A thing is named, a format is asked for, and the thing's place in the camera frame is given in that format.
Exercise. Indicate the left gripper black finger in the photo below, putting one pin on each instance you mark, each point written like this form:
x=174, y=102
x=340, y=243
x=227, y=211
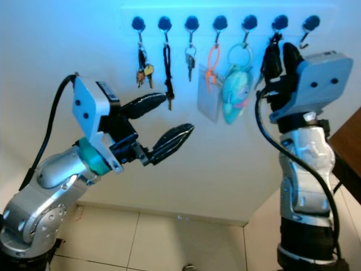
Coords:
x=172, y=141
x=146, y=104

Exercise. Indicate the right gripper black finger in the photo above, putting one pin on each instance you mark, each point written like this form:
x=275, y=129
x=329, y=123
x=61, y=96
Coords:
x=272, y=62
x=292, y=58

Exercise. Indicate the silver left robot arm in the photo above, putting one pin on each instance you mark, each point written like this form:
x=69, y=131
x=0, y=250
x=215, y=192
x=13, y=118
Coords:
x=56, y=169

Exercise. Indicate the black knob metal hook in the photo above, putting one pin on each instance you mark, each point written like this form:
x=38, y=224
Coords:
x=192, y=23
x=138, y=23
x=164, y=23
x=220, y=22
x=280, y=22
x=249, y=22
x=311, y=23

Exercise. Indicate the brass key bunch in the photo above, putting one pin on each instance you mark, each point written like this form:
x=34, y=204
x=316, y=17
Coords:
x=148, y=70

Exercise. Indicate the teal plush keyring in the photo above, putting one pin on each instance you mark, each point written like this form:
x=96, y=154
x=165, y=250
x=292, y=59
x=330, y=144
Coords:
x=236, y=96

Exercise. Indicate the silver key bunch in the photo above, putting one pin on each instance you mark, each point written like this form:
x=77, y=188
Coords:
x=190, y=61

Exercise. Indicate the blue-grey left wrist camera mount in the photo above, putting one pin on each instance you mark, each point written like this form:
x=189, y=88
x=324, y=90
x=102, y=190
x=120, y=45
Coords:
x=87, y=110

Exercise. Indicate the white wall key rack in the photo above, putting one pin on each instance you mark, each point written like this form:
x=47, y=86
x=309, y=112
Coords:
x=206, y=11

